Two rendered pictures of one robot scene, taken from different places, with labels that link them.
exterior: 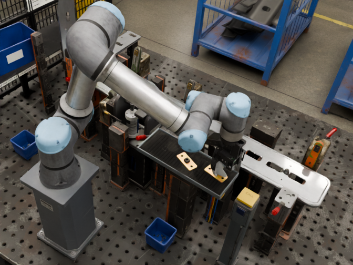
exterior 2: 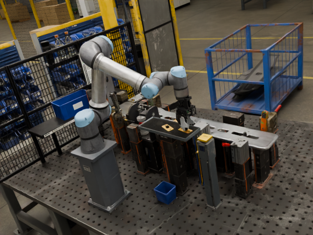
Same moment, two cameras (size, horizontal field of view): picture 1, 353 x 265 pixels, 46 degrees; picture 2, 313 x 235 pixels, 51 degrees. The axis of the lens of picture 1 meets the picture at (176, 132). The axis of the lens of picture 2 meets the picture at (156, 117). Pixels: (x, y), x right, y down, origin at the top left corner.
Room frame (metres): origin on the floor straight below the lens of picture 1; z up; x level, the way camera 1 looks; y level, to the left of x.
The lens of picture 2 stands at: (-0.64, -0.50, 2.05)
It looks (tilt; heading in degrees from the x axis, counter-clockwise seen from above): 25 degrees down; 17
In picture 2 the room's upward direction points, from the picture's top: 12 degrees counter-clockwise
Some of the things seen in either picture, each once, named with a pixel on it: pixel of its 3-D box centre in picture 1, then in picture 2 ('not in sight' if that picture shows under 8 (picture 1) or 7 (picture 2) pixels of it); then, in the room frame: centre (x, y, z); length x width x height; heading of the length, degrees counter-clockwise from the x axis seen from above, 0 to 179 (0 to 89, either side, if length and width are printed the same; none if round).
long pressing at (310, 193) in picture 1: (187, 119); (180, 120); (1.42, -0.04, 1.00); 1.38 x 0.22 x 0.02; 59
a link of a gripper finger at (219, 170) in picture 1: (220, 171); (184, 124); (0.94, -0.17, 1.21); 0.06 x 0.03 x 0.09; 52
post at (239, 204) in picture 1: (236, 232); (209, 173); (0.89, -0.27, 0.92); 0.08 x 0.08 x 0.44; 59
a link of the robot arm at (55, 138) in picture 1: (55, 140); (86, 122); (0.95, 0.41, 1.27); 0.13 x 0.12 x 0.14; 168
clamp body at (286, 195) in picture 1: (274, 222); (241, 169); (0.98, -0.45, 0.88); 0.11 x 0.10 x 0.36; 149
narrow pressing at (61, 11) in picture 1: (68, 28); (108, 86); (1.81, 0.60, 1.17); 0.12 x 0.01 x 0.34; 149
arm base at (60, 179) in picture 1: (58, 164); (91, 140); (0.95, 0.41, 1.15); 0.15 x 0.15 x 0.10
